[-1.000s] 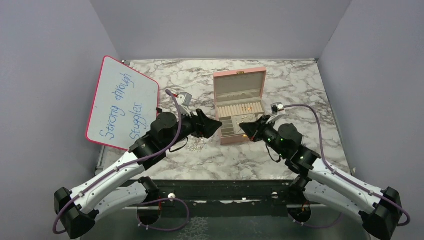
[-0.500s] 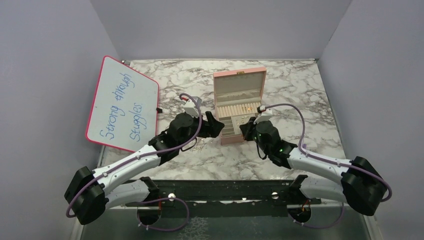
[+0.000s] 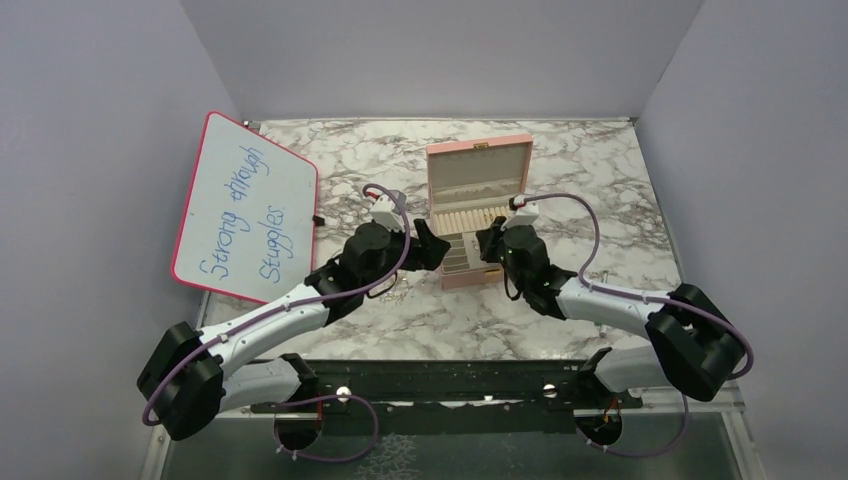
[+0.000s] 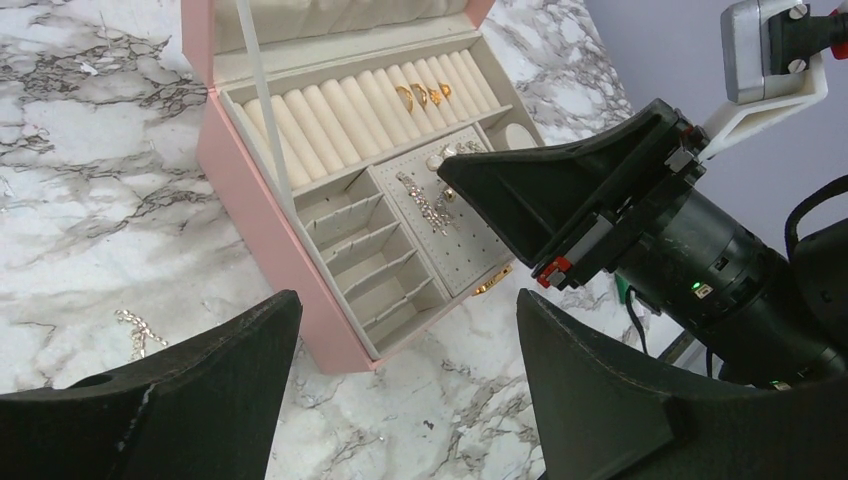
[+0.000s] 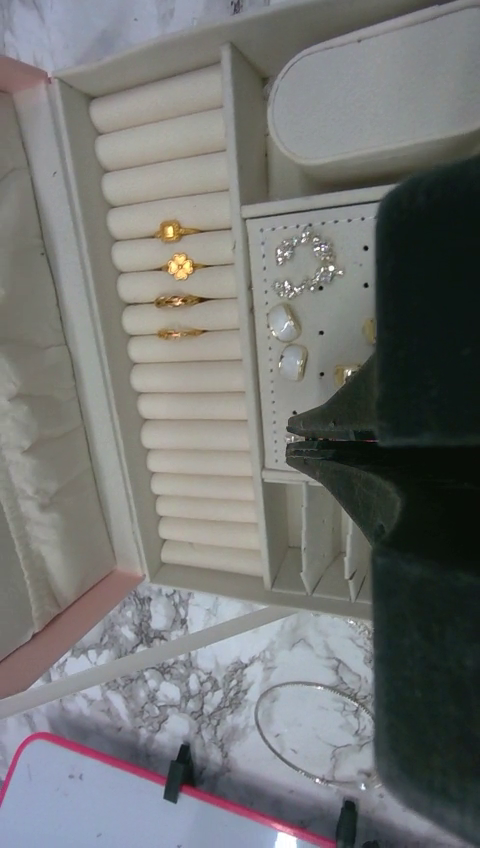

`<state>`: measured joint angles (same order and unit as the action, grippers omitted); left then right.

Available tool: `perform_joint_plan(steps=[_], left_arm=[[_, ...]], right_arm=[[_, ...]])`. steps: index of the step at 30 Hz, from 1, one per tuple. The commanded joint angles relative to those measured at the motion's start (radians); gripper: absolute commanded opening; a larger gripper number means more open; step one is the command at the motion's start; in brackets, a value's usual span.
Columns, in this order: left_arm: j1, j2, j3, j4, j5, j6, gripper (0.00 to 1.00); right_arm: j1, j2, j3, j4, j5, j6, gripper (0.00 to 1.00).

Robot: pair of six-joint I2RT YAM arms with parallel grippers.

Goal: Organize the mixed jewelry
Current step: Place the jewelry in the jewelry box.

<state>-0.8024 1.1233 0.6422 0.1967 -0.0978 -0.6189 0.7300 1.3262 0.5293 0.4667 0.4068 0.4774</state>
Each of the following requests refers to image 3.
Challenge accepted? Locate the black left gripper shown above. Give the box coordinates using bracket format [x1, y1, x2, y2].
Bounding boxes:
[361, 218, 450, 293]

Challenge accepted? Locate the rhinestone necklace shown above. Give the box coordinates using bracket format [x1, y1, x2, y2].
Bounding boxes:
[377, 274, 409, 306]

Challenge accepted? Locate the pink jewelry box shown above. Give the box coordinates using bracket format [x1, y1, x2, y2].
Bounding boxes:
[426, 133, 533, 290]

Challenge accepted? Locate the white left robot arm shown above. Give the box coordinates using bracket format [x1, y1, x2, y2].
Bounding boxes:
[136, 219, 451, 440]

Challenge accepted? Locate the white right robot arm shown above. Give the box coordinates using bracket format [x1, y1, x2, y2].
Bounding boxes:
[475, 218, 748, 407]

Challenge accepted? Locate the pink-framed whiteboard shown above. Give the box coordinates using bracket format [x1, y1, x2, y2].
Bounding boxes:
[171, 111, 319, 303]

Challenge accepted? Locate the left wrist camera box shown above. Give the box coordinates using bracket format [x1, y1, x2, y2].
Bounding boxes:
[368, 192, 404, 233]

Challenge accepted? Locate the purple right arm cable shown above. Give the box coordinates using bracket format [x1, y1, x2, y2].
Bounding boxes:
[523, 193, 755, 460]

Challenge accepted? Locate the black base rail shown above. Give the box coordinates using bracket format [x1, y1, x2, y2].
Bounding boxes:
[250, 360, 642, 436]

